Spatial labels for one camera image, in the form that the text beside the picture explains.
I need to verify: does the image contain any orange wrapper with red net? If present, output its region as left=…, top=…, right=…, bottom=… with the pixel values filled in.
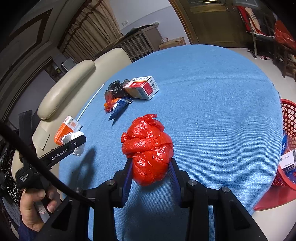
left=104, top=98, right=120, bottom=113

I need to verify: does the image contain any torn blue toothpaste box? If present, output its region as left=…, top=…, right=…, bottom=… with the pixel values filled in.
left=109, top=97, right=133, bottom=121

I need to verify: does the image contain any person's left hand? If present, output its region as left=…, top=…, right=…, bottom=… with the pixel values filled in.
left=20, top=185, right=61, bottom=232

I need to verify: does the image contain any red plastic bag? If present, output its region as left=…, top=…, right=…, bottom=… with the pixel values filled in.
left=121, top=114, right=174, bottom=186

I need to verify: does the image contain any blue tablecloth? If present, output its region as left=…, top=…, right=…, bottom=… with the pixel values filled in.
left=59, top=44, right=284, bottom=241

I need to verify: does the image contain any chair with red cloth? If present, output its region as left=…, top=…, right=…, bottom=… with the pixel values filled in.
left=237, top=6, right=275, bottom=58

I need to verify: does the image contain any red white cardboard box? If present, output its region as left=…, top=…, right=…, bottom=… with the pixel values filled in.
left=123, top=76, right=159, bottom=100

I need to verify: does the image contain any white plastic rod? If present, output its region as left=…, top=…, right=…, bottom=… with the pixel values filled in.
left=76, top=83, right=105, bottom=121

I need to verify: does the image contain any wooden slatted crib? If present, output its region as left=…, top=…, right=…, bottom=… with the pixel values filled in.
left=95, top=24, right=163, bottom=62

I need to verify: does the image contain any cream leather sofa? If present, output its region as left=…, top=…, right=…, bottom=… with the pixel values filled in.
left=10, top=47, right=132, bottom=179

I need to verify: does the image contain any white tissue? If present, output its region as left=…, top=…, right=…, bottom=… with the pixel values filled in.
left=61, top=131, right=86, bottom=156

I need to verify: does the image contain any black plastic bag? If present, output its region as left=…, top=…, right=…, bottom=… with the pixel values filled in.
left=104, top=79, right=131, bottom=104

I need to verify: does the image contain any blue white medicine box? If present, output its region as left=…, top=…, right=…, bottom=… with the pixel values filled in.
left=281, top=133, right=287, bottom=155

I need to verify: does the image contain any beige curtain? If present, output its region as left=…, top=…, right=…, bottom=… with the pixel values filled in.
left=58, top=0, right=122, bottom=63

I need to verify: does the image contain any orange white tissue pack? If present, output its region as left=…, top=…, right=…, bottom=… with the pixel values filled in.
left=54, top=115, right=82, bottom=146

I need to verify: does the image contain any long white grey box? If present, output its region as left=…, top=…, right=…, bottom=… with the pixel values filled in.
left=279, top=149, right=295, bottom=173

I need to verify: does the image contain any red plastic mesh basket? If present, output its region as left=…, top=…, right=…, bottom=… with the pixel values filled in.
left=273, top=99, right=295, bottom=190

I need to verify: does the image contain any wooden stool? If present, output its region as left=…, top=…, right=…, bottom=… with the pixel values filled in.
left=273, top=41, right=295, bottom=78

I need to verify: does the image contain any large red bag on stool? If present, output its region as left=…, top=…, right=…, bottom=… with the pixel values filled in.
left=274, top=20, right=295, bottom=48

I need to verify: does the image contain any brown cardboard box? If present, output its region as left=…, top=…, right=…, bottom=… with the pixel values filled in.
left=159, top=37, right=186, bottom=50

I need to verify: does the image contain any wooden double door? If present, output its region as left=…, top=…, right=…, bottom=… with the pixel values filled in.
left=169, top=0, right=252, bottom=48

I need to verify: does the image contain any black cable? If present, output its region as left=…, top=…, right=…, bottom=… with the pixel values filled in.
left=0, top=120, right=98, bottom=207

